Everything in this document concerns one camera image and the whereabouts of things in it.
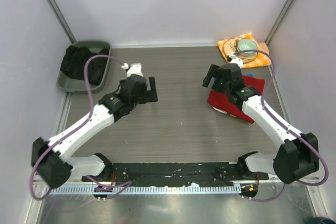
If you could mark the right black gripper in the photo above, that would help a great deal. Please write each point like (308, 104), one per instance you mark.
(214, 71)

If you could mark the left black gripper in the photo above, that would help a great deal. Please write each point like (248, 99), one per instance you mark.
(149, 96)

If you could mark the red t-shirt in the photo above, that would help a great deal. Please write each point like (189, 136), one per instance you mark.
(222, 102)

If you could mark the white daisy print t-shirt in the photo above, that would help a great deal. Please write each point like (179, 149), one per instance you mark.
(223, 112)

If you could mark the grey plastic bin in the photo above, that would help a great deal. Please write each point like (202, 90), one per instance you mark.
(79, 86)

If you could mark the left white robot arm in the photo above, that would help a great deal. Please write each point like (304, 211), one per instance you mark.
(53, 158)

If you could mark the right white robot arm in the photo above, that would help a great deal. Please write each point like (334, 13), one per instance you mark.
(296, 155)

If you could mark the beige plate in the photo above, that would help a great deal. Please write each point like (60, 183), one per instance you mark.
(230, 47)

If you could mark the light green bowl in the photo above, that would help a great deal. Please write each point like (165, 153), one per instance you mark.
(247, 47)

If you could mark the orange checkered cloth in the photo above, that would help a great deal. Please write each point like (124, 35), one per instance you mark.
(261, 60)

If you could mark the black t-shirt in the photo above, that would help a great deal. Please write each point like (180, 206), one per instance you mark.
(74, 62)

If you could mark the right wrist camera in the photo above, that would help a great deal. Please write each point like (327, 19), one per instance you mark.
(234, 59)

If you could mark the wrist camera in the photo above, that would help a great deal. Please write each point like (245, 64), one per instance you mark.
(234, 59)
(134, 68)

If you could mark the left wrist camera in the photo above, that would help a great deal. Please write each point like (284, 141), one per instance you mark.
(134, 68)

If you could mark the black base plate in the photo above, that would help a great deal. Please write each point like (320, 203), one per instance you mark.
(207, 174)

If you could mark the white slotted cable duct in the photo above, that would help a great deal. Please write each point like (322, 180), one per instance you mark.
(86, 189)

